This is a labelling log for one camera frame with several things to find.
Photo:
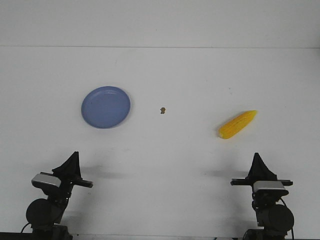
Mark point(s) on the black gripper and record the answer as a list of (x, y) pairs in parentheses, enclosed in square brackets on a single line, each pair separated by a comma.
[(69, 167), (263, 173)]

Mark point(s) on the yellow corn cob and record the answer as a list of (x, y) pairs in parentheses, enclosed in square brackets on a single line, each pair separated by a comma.
[(236, 124)]

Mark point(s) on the blue round plate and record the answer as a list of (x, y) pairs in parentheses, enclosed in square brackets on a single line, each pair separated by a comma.
[(105, 107)]

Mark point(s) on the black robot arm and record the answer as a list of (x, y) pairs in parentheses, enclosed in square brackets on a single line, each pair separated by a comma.
[(45, 214), (273, 216)]

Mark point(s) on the small brown table stain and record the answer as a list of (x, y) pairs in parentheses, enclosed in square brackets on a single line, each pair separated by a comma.
[(163, 110)]

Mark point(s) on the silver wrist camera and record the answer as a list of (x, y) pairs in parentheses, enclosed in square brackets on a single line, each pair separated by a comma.
[(266, 185), (43, 181)]

